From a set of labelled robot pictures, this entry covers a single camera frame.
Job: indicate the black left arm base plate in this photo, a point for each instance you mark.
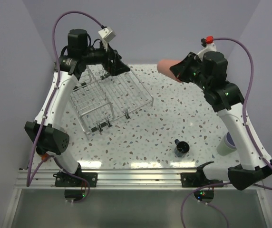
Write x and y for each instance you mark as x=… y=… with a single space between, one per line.
x=88 y=179

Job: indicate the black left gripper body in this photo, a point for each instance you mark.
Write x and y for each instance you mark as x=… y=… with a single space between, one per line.
x=99 y=56

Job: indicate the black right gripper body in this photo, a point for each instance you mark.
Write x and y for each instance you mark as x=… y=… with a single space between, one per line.
x=201 y=81

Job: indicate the dark blue glazed mug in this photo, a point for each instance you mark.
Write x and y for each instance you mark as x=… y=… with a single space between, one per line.
x=181 y=148

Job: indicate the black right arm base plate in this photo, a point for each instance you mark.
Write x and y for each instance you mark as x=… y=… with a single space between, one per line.
x=195 y=180

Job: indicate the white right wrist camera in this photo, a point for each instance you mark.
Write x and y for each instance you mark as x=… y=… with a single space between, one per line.
x=208 y=45

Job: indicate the light green tumbler cup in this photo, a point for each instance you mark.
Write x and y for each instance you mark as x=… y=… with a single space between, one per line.
x=224 y=148

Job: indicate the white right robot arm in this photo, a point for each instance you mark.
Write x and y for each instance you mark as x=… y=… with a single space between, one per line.
x=226 y=99

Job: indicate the pink tumbler cup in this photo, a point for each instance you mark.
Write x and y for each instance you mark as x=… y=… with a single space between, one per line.
x=163 y=67

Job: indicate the lilac tumbler cup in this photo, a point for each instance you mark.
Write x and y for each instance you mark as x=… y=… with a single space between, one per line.
x=228 y=141

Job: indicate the orange red mug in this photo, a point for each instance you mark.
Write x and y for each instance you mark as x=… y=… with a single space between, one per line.
x=42 y=154

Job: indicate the metal wire dish rack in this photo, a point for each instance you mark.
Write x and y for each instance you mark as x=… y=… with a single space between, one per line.
x=99 y=99

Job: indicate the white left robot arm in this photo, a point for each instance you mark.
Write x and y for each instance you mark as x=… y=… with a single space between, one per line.
x=45 y=131

